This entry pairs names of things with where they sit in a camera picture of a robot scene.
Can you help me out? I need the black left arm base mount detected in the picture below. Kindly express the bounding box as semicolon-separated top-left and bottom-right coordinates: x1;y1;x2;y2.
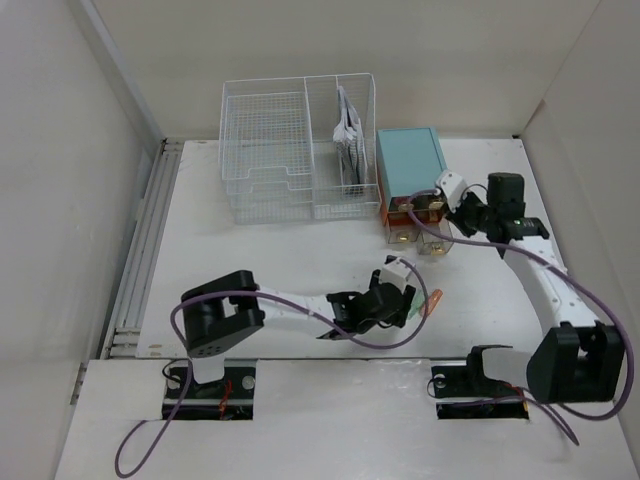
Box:
161;360;257;421

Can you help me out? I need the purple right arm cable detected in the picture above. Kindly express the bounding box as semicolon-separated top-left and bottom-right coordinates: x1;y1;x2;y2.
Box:
407;187;636;445

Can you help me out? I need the aluminium rail frame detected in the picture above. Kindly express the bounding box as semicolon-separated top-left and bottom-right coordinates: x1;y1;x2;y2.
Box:
97;139;184;360

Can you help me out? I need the white wire mesh organizer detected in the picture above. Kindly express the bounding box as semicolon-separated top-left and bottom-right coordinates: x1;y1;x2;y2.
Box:
219;73;381;225

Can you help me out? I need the teal mini drawer cabinet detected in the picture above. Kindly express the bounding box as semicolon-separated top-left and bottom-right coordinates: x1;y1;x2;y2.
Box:
376;127;447;226

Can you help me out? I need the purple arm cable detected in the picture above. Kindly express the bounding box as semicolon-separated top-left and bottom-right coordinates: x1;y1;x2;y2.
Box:
407;187;636;445
115;257;431;479

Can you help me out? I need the orange highlighter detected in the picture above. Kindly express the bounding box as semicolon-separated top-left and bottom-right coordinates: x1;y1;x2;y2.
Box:
422;289;443;316

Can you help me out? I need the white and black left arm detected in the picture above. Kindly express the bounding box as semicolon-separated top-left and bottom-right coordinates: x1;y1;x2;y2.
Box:
171;267;416;397

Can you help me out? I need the green highlighter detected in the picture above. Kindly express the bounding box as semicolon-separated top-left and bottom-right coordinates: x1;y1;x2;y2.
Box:
407;292;428;321

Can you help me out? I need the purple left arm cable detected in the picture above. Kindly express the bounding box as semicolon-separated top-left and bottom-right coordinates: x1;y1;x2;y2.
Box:
115;257;431;479

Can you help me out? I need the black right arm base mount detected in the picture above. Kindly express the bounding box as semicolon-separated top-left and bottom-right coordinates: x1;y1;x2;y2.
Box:
427;345;529;421

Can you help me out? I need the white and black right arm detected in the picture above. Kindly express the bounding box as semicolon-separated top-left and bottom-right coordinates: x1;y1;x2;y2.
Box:
437;171;625;403

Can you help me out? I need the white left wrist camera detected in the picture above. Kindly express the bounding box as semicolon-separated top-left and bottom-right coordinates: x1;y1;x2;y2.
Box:
378;255;415;293

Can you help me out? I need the grey setup guide booklet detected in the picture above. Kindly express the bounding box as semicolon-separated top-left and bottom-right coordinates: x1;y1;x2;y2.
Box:
333;86;368;186

